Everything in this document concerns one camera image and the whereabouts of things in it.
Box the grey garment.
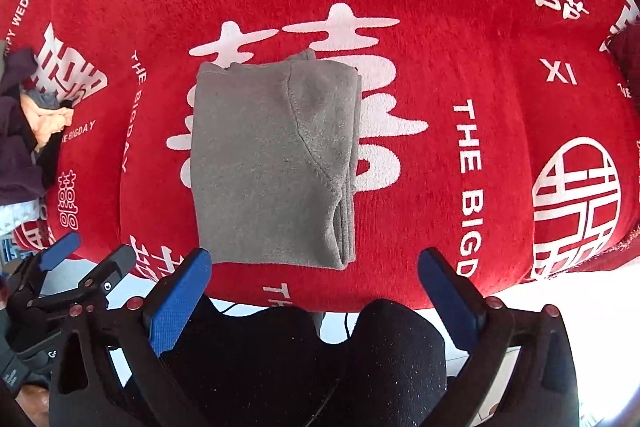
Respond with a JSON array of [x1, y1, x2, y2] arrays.
[[190, 50, 361, 270]]

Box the pile of unfolded clothes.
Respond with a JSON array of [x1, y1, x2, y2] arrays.
[[1, 48, 74, 205]]

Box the person's left hand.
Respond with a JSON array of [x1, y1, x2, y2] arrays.
[[16, 385, 50, 427]]

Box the person's black trousers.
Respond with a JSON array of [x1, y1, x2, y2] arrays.
[[160, 297, 447, 426]]

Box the red printed bed blanket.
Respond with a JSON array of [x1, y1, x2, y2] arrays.
[[1, 0, 639, 311]]

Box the dark red pillow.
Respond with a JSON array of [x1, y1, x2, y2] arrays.
[[605, 23, 640, 101]]

